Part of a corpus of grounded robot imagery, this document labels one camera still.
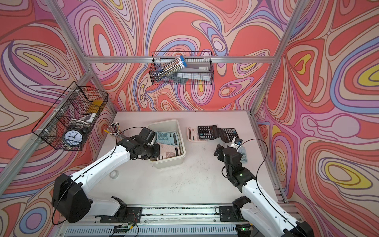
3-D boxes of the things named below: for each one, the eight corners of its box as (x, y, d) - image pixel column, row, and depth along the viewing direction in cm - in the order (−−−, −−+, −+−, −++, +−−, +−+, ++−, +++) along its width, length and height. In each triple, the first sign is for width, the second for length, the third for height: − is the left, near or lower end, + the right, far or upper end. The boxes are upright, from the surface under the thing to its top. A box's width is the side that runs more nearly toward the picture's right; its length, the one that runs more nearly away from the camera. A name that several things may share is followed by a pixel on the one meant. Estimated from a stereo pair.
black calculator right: (220, 141, 103) (220, 139, 101) (218, 130, 110) (219, 127, 107) (238, 141, 103) (239, 139, 101) (235, 130, 110) (236, 127, 107)
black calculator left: (198, 139, 105) (198, 136, 102) (197, 127, 112) (197, 124, 109) (218, 139, 105) (219, 136, 102) (216, 127, 112) (217, 124, 109)
